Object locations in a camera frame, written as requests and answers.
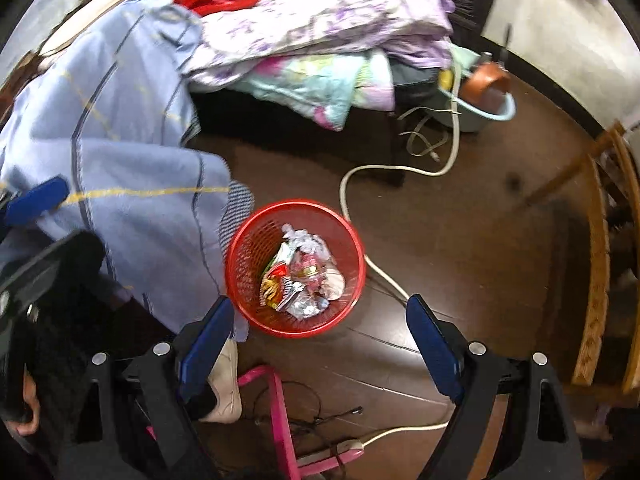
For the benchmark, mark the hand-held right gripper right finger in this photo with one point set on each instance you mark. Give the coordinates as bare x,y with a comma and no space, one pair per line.
435,350

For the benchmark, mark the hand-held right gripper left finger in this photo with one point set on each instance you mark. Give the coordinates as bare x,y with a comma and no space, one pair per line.
207,355

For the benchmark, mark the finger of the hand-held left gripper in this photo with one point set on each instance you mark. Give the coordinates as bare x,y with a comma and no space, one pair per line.
50,260
37,200

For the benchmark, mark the red snack packet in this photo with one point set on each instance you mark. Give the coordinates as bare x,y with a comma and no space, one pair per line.
272,287

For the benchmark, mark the red plastic basket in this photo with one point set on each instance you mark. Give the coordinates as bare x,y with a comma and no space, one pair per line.
245,260

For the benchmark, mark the clear red wrapper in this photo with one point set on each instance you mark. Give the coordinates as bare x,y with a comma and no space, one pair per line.
310,270

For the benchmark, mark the white tissue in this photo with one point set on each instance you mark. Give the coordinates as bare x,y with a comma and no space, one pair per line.
305,240

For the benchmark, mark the person's left hand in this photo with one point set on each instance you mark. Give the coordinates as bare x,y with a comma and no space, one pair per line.
25,420

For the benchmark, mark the white shoe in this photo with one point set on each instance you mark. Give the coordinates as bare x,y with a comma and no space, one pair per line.
227,385

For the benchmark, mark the blue checked blanket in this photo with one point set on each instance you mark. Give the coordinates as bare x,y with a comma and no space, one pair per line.
125,160

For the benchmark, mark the white power strip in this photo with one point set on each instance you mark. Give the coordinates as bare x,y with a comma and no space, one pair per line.
345,447

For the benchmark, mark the light blue basin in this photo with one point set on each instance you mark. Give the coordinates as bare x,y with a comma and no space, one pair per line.
480,117

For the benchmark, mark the brown bowl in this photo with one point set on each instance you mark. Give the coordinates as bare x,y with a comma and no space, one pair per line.
480,82

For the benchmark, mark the pastel floral quilt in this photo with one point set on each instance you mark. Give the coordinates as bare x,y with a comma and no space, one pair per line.
310,80

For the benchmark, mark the purple floral sheet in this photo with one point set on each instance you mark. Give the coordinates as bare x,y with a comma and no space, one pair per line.
325,10

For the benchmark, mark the pink metal stool frame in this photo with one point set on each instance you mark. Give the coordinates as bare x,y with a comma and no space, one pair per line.
280,420

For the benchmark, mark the light wooden chair frame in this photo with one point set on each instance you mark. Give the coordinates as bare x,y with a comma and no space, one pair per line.
597,260

